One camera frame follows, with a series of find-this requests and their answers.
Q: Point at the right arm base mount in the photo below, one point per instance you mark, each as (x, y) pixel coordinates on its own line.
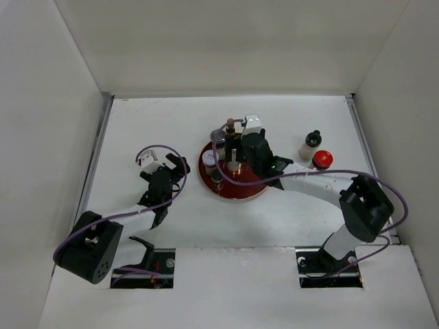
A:
(317, 271)

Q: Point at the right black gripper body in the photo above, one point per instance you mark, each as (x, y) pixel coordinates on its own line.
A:
(256, 168)

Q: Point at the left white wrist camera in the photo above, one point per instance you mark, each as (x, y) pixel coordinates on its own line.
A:
(148, 161)

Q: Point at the red round tray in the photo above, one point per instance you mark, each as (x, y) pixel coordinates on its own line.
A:
(231, 191)

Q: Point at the white bottle black cap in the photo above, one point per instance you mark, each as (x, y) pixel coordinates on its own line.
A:
(311, 145)

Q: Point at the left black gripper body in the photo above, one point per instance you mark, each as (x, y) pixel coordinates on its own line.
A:
(170, 193)

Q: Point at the small yellow label sauce bottle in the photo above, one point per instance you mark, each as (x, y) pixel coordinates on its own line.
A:
(230, 128)

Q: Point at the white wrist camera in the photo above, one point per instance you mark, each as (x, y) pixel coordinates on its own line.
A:
(148, 161)
(252, 124)

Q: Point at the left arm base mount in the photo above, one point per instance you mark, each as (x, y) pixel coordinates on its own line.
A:
(139, 265)

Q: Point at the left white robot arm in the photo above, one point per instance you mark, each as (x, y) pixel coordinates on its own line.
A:
(91, 249)

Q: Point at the jar with white red lid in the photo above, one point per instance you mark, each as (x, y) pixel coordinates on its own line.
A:
(208, 161)

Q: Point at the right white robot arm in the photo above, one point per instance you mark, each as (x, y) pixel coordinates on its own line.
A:
(364, 205)

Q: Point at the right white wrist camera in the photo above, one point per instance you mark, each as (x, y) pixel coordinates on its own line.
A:
(252, 124)

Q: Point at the silver lid tall canister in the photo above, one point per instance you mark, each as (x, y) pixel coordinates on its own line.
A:
(233, 165)

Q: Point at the red lid sauce jar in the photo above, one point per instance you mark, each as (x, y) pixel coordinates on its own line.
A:
(322, 160)

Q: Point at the salt grinder black cap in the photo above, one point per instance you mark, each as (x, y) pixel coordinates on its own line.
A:
(219, 138)

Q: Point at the small black cap pepper bottle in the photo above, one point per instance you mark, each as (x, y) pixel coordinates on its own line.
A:
(217, 180)

